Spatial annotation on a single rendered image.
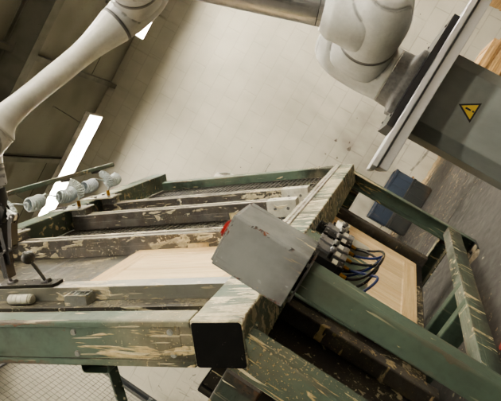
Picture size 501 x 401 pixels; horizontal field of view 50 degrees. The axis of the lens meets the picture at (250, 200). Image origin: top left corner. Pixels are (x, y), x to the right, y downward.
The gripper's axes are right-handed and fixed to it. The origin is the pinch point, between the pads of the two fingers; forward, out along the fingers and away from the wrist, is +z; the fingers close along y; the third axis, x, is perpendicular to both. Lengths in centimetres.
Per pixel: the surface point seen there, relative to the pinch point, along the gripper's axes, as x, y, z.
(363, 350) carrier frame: 47, 84, 48
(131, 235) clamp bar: 54, 6, 8
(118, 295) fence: 11.1, 23.9, 13.9
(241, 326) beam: -14, 68, 12
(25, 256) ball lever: 7.1, 0.2, 0.1
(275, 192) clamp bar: 124, 42, 10
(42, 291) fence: 11.3, -0.5, 12.0
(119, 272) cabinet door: 29.6, 13.9, 13.4
